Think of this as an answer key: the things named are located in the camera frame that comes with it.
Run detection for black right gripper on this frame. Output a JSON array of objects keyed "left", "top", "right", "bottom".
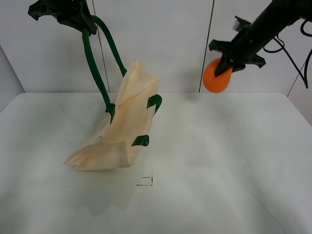
[{"left": 209, "top": 39, "right": 266, "bottom": 77}]

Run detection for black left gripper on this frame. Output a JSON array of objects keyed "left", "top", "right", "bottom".
[{"left": 28, "top": 0, "right": 97, "bottom": 35}]

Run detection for orange with knobbed top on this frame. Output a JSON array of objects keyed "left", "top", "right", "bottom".
[{"left": 203, "top": 58, "right": 233, "bottom": 93}]

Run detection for white linen bag green handles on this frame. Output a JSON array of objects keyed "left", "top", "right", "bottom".
[{"left": 65, "top": 16, "right": 162, "bottom": 171}]

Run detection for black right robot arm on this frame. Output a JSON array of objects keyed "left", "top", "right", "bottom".
[{"left": 209, "top": 0, "right": 312, "bottom": 76}]

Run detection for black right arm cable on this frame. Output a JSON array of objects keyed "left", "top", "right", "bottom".
[{"left": 263, "top": 19, "right": 312, "bottom": 89}]

